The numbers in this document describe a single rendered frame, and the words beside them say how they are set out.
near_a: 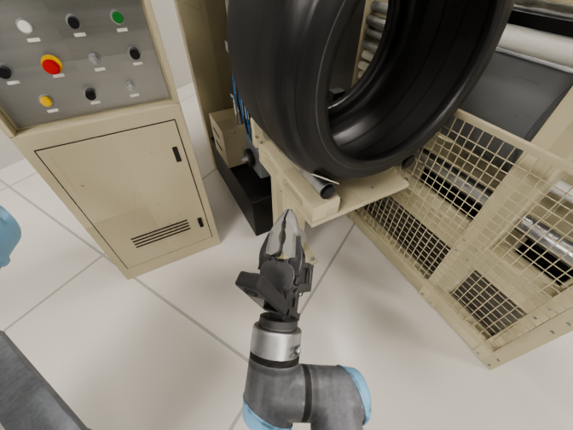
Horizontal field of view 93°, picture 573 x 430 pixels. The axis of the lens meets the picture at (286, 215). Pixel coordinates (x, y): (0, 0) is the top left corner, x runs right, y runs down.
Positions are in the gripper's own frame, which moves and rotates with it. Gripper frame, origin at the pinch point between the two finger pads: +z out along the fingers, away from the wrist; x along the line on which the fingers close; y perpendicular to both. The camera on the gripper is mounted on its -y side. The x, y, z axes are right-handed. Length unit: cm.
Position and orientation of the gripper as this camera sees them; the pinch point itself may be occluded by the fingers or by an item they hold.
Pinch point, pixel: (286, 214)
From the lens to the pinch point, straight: 50.4
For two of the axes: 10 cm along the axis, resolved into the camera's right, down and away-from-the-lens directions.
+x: 8.6, 0.5, -5.1
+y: 4.9, 1.7, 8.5
